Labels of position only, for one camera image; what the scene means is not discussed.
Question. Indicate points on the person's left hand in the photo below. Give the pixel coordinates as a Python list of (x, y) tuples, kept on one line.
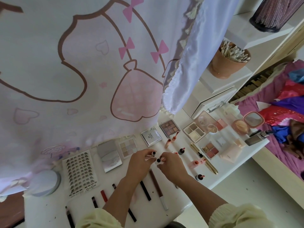
[(140, 166)]

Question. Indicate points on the person's right hand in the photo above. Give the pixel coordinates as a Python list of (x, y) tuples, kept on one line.
[(172, 167)]

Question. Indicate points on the clear eyeshadow palette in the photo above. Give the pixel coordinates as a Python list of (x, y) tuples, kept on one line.
[(128, 147)]

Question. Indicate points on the white square compact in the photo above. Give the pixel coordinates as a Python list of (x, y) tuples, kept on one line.
[(151, 136)]

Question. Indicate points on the lavender rectangular palette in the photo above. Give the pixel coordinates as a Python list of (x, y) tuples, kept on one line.
[(109, 155)]

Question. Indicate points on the dark brown eyeshadow palette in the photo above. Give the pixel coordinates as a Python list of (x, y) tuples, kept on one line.
[(169, 128)]

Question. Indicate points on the tan eyeshadow palette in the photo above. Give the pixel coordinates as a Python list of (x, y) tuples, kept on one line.
[(194, 132)]

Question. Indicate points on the small brown quad eyeshadow palette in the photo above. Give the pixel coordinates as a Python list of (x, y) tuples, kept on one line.
[(210, 150)]

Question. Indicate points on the red lip pencil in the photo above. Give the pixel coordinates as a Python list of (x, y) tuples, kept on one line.
[(103, 196)]

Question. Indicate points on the small round white jar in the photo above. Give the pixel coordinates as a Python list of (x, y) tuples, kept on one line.
[(212, 128)]

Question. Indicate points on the pink foundation tube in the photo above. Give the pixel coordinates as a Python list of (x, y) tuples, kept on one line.
[(230, 152)]

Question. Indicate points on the white false eyelash tray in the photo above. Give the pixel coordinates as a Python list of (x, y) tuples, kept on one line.
[(80, 173)]

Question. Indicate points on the pink blush pan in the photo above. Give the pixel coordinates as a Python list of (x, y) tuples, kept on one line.
[(220, 124)]

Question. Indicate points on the pink cushion compact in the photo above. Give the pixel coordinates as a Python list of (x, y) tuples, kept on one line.
[(241, 125)]

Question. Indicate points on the square bottle with black cap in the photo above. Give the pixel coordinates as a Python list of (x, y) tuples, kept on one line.
[(255, 138)]

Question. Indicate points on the round silver compact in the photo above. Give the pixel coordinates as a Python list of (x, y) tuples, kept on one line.
[(44, 182)]

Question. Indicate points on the person's right forearm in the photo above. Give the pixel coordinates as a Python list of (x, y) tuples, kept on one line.
[(204, 201)]

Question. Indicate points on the person's left forearm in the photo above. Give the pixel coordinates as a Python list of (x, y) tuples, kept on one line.
[(118, 201)]

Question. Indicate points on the white table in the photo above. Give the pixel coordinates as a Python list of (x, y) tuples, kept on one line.
[(52, 211)]

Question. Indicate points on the white paper sheet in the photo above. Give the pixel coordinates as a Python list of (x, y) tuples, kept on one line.
[(262, 105)]

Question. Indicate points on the terracotta pot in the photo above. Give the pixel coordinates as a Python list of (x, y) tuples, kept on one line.
[(228, 66)]

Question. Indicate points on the red shiny packet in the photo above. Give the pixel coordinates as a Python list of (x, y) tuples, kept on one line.
[(280, 114)]

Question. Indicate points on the brown fabric item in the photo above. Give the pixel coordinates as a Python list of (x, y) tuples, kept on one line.
[(294, 142)]

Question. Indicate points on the bunch of cotton swabs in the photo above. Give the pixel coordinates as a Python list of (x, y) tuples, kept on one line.
[(234, 50)]

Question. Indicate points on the pink cartoon print cloth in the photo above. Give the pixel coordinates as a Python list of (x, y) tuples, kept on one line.
[(47, 68)]

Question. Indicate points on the blue cloth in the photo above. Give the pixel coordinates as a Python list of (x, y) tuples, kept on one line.
[(292, 104)]

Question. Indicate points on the reddish brown door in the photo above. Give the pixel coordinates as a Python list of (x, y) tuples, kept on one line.
[(9, 211)]

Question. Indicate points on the white shelf unit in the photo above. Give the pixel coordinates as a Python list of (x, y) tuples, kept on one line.
[(247, 35)]

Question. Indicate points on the dark container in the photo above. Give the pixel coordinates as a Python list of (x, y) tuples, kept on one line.
[(275, 14)]

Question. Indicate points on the wooden bed frame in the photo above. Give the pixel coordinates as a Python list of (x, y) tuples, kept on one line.
[(275, 173)]

